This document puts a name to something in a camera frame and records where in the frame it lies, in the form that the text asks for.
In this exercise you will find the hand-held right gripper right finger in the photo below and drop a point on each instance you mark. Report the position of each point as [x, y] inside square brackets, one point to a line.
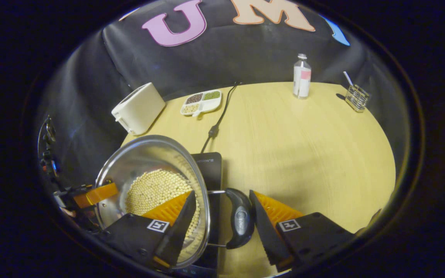
[265, 231]

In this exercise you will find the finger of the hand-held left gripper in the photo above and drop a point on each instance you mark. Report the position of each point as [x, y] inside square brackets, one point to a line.
[99, 194]

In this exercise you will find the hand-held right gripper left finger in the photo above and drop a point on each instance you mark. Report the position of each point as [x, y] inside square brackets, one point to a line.
[178, 231]

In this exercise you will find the black induction cooktop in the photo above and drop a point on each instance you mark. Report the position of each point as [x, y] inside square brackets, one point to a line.
[213, 170]

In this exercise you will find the pile of yellow soybeans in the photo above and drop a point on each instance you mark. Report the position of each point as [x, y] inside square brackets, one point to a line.
[157, 189]

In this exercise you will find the white toaster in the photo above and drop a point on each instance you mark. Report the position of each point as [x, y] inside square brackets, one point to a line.
[139, 108]

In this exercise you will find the heap of small pale beans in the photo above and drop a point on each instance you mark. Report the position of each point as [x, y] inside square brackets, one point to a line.
[191, 108]

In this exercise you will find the white divided dish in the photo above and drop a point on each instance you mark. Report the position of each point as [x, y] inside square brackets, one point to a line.
[208, 106]

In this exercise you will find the heap of dark red beans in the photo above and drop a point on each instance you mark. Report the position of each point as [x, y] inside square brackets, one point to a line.
[194, 98]

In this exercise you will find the heap of green beans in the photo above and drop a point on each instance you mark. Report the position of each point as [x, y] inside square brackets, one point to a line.
[211, 95]

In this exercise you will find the clear bottle with pink label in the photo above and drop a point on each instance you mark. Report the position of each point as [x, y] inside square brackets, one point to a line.
[301, 87]

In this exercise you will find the black backdrop cloth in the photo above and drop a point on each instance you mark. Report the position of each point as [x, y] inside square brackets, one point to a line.
[245, 58]

